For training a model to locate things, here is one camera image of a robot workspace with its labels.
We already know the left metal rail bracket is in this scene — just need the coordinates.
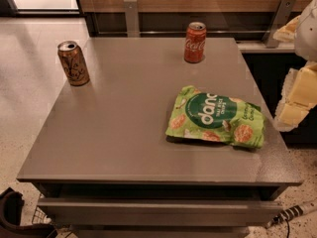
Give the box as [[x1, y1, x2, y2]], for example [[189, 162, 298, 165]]
[[124, 0, 140, 38]]

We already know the right metal rail bracket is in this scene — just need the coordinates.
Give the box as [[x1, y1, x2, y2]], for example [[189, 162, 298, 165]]
[[263, 0, 297, 49]]

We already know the wire basket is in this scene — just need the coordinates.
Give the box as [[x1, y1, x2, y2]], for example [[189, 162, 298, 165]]
[[32, 205, 78, 238]]

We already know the dark brown object on floor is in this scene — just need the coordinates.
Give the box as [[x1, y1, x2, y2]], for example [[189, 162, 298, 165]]
[[0, 187, 57, 238]]

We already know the metal rail bracket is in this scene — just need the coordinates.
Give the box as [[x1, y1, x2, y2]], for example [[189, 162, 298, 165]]
[[124, 0, 140, 38], [263, 0, 297, 49]]

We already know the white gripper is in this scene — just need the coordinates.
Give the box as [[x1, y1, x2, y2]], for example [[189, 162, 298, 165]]
[[273, 0, 317, 132]]

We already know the orange Coca-Cola can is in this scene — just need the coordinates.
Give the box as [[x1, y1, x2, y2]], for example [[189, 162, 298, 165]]
[[184, 22, 207, 63]]

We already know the grey drawer cabinet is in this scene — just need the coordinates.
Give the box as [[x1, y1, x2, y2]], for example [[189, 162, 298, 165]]
[[18, 38, 301, 238]]

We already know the green rice chip bag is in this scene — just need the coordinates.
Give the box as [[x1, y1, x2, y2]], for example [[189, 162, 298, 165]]
[[165, 85, 265, 149]]

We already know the black and white striped cable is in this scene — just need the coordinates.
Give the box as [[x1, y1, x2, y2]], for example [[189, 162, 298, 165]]
[[264, 200, 317, 230]]

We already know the gold patterned soda can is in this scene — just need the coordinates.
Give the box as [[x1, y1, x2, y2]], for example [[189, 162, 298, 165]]
[[57, 41, 90, 86]]

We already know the grey cabinet drawer front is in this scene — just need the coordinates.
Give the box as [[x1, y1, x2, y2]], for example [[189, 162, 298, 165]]
[[38, 198, 281, 227]]

